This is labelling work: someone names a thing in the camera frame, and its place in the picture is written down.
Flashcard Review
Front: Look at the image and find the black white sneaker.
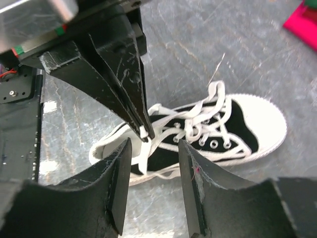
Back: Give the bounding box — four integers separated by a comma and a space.
89, 94, 287, 185

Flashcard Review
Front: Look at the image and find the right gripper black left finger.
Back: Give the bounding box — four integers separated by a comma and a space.
0, 139, 132, 238

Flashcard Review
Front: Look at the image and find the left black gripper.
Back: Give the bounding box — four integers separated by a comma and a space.
0, 0, 155, 142

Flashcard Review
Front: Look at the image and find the pink folded t-shirt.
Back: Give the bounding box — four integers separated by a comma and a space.
283, 0, 317, 51

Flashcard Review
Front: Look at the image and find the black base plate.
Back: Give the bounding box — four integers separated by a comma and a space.
0, 65, 45, 181

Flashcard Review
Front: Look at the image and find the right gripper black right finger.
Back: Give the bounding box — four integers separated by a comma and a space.
178, 140, 317, 238

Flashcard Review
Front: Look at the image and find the white shoelace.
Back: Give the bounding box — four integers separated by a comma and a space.
137, 80, 253, 180

